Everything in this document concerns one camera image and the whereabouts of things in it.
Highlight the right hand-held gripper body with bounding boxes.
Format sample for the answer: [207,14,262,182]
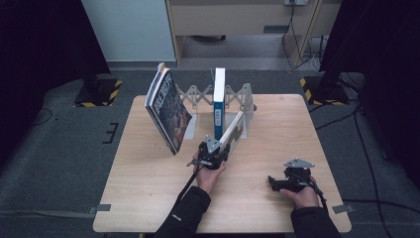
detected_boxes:
[283,157,320,193]

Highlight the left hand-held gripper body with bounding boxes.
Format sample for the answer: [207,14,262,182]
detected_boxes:
[189,134,231,172]

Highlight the white expandable book rack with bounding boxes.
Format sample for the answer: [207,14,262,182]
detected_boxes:
[174,82,258,140]

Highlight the dark book with orange print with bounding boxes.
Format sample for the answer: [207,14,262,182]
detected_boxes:
[146,66,193,157]

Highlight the blue book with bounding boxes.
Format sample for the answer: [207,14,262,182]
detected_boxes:
[210,66,228,142]

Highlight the person's right hand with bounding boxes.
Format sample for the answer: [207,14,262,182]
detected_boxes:
[279,176,321,210]

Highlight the person's left hand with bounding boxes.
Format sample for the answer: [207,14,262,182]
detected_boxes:
[192,151,228,194]

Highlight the grey tape piece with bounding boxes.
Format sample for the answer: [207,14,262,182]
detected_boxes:
[87,203,113,215]
[331,203,356,215]

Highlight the stand with black-yellow striped base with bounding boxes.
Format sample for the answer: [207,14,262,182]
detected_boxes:
[299,0,351,107]
[73,0,124,109]

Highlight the black tape mark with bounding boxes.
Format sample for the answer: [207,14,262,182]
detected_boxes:
[101,121,120,145]

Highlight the light wooden cabinet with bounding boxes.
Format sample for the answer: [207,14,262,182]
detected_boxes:
[164,0,343,67]

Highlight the black curtain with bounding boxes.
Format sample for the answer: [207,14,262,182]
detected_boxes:
[318,0,420,181]
[0,0,112,168]

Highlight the right hand-held gripper black cable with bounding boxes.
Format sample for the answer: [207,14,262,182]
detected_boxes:
[304,178,331,213]

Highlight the hand-held gripper black cable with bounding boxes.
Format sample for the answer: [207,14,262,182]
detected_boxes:
[304,178,331,213]
[175,160,204,203]

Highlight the left hand-held gripper black cable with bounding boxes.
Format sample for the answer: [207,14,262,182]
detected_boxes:
[175,160,204,203]

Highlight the long black floor cable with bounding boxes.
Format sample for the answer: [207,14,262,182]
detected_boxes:
[353,108,386,238]

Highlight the thick black floor cable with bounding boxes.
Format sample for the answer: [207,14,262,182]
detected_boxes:
[311,98,364,132]

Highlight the thin black floor cable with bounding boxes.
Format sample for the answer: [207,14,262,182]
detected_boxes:
[341,197,420,215]

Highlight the black power cable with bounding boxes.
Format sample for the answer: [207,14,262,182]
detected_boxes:
[280,4,311,70]

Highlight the bundle of cables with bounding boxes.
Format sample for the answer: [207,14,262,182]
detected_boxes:
[306,34,329,73]

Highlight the looped black floor cable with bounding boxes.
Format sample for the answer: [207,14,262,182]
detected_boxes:
[32,106,54,127]

